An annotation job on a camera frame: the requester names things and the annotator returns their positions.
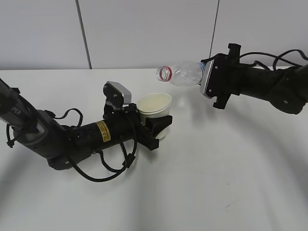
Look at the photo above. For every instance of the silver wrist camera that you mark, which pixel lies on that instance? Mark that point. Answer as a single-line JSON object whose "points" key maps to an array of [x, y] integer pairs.
{"points": [[116, 94], [205, 80]]}

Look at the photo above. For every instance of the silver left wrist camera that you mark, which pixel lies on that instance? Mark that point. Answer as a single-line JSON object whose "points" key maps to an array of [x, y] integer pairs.
{"points": [[116, 94]]}

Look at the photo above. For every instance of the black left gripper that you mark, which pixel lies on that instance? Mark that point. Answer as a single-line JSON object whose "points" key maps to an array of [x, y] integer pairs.
{"points": [[126, 124]]}

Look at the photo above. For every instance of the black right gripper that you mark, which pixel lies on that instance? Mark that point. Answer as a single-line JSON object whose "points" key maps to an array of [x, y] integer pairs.
{"points": [[226, 76]]}

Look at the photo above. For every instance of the white paper cup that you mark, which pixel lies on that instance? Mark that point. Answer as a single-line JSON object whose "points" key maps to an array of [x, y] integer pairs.
{"points": [[154, 106]]}

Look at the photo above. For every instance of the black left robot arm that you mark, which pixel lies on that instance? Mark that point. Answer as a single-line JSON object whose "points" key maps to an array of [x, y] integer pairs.
{"points": [[64, 146]]}

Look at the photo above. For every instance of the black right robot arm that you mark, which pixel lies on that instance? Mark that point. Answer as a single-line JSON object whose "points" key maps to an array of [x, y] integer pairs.
{"points": [[284, 85]]}

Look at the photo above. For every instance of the clear plastic water bottle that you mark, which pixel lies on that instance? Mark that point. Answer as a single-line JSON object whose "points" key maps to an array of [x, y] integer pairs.
{"points": [[182, 74]]}

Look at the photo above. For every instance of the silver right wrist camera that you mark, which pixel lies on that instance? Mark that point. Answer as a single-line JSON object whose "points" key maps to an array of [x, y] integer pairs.
{"points": [[205, 80]]}

